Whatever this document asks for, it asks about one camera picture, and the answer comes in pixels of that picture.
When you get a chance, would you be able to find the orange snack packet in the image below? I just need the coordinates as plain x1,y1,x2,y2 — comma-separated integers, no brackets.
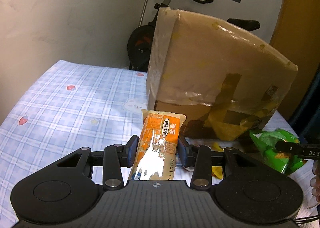
129,109,186,181

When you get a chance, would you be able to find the green snack bag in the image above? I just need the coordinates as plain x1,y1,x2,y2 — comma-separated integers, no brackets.
249,128,307,175

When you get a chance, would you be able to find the person's right hand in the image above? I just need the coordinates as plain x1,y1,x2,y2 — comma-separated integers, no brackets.
310,160,320,203

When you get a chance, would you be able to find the yellow snack bag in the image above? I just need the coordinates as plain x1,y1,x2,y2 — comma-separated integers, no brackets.
209,142,225,179

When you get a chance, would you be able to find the cardboard box with tape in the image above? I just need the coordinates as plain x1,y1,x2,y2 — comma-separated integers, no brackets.
146,8,298,141

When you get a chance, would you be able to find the black exercise bike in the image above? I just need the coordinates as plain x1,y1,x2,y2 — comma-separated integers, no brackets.
126,0,261,72

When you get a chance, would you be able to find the orange wooden door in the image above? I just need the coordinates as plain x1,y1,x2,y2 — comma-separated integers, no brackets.
271,0,319,119

